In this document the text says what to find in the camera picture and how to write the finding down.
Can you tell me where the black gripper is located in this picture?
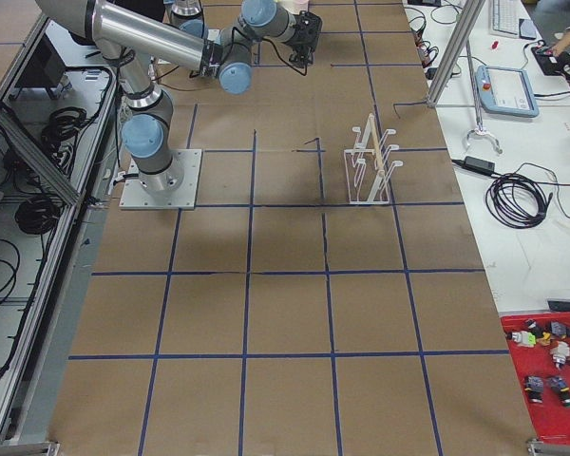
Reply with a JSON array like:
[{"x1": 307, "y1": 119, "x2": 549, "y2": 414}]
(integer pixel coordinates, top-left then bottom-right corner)
[{"x1": 288, "y1": 11, "x2": 322, "y2": 70}]

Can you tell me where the red parts tray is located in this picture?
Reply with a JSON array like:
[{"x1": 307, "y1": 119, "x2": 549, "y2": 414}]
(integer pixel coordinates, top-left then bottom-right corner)
[{"x1": 501, "y1": 313, "x2": 570, "y2": 445}]

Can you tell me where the aluminium frame post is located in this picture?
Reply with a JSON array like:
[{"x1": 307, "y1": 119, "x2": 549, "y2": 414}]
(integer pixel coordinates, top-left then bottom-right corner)
[{"x1": 426, "y1": 0, "x2": 485, "y2": 107}]

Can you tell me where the black power adapter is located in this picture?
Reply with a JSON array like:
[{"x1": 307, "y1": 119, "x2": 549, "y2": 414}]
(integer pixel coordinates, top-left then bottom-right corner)
[{"x1": 464, "y1": 156, "x2": 495, "y2": 176}]

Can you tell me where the black electronics board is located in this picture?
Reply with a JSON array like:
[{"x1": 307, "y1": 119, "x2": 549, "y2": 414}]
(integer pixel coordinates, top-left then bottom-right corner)
[{"x1": 531, "y1": 46, "x2": 570, "y2": 76}]

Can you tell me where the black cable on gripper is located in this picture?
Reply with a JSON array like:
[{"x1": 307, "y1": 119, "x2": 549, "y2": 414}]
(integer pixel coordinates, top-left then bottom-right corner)
[{"x1": 251, "y1": 37, "x2": 310, "y2": 76}]

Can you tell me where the coiled black cable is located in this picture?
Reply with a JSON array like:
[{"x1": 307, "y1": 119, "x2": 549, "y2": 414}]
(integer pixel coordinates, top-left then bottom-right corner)
[{"x1": 484, "y1": 163, "x2": 560, "y2": 233}]

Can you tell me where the smartphone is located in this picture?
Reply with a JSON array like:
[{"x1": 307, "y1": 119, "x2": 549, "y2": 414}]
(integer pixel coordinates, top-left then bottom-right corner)
[{"x1": 519, "y1": 18, "x2": 537, "y2": 41}]

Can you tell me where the white wire cup rack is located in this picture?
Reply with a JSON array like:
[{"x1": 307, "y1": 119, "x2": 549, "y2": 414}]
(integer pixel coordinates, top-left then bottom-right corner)
[{"x1": 343, "y1": 113, "x2": 404, "y2": 205}]

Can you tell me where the white keyboard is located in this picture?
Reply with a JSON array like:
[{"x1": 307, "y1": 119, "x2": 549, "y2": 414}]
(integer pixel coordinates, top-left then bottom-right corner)
[{"x1": 488, "y1": 0, "x2": 520, "y2": 38}]

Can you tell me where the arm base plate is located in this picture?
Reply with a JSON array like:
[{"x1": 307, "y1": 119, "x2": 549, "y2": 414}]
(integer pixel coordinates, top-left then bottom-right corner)
[{"x1": 120, "y1": 149, "x2": 202, "y2": 210}]

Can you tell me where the pink ikea cup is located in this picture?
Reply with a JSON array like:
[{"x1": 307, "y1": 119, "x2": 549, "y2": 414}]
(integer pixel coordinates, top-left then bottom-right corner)
[{"x1": 289, "y1": 0, "x2": 309, "y2": 14}]

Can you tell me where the metal reacher grabber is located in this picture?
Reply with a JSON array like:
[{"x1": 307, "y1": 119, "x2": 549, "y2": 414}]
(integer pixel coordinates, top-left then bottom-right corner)
[{"x1": 464, "y1": 41, "x2": 503, "y2": 155}]

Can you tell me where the teach pendant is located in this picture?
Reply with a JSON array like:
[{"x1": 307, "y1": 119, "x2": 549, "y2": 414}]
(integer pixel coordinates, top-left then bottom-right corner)
[{"x1": 475, "y1": 65, "x2": 540, "y2": 118}]

